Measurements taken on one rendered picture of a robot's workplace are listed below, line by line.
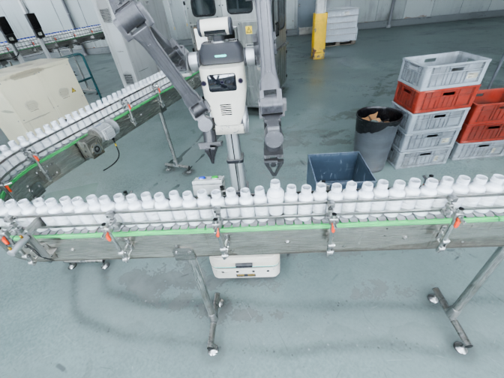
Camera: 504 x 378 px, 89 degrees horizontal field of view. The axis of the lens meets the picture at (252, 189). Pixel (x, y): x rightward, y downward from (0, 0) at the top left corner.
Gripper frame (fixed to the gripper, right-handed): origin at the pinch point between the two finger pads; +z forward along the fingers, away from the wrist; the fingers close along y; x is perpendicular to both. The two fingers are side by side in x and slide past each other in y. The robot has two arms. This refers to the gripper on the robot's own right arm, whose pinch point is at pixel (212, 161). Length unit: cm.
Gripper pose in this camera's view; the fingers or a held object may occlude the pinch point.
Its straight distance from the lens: 120.4
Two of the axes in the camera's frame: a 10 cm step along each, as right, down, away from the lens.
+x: 0.5, -3.1, 9.5
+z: 0.7, 9.5, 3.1
